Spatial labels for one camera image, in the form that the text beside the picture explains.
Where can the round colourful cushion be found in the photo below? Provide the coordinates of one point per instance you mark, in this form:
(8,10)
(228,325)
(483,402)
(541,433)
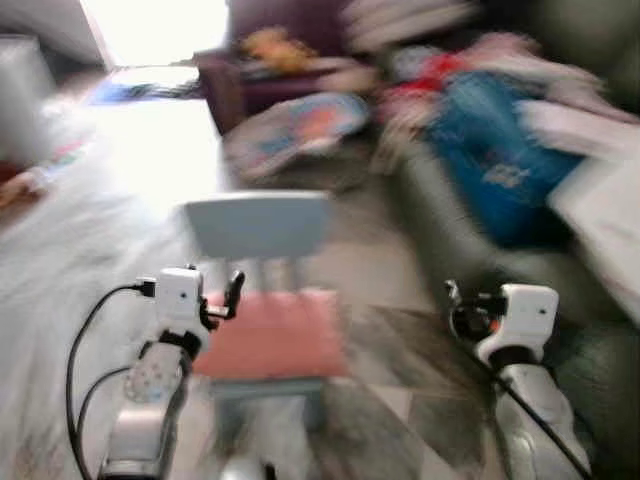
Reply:
(300,130)

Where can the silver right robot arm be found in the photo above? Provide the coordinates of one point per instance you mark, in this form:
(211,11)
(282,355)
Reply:
(535,410)

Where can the purple armchair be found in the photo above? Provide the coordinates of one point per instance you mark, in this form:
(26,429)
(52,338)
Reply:
(300,20)

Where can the light blue kids chair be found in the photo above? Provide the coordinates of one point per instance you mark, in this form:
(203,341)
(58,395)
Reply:
(255,225)

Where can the grey left robot leg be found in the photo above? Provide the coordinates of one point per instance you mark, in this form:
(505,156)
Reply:
(248,470)

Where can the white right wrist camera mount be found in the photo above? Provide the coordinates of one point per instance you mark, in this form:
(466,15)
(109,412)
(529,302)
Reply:
(525,315)

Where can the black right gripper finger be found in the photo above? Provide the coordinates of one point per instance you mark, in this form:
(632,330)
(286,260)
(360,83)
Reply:
(453,296)

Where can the orange plush toy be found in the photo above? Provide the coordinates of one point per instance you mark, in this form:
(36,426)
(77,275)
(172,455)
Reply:
(272,50)

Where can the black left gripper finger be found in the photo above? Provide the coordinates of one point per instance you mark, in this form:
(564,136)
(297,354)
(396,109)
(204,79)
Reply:
(237,290)

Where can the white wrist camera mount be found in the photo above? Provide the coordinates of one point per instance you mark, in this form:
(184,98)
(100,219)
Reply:
(178,300)
(525,315)

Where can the grey green leather sofa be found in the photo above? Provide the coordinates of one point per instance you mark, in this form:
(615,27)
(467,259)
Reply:
(440,250)

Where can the red and white clothes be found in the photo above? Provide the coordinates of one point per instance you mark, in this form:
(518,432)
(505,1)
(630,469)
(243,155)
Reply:
(430,75)

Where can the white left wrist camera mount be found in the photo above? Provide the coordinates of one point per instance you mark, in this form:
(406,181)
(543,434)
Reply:
(178,300)

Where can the blue floor mat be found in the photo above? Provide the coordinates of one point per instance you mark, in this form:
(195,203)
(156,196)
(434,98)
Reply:
(130,92)

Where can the pink pillow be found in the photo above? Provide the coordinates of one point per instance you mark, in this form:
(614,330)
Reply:
(280,335)

